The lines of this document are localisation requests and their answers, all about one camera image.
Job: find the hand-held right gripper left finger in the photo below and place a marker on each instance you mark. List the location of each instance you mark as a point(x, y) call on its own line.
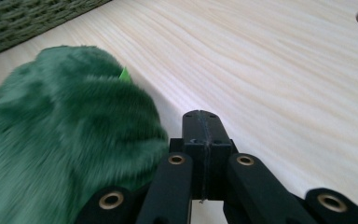
point(195, 137)

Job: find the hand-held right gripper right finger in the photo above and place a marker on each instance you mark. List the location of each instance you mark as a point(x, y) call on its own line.
point(217, 146)

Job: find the green furry cloth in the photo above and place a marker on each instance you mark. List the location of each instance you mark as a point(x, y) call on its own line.
point(62, 133)

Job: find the grey-green woven basket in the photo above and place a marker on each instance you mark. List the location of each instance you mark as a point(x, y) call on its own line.
point(21, 21)

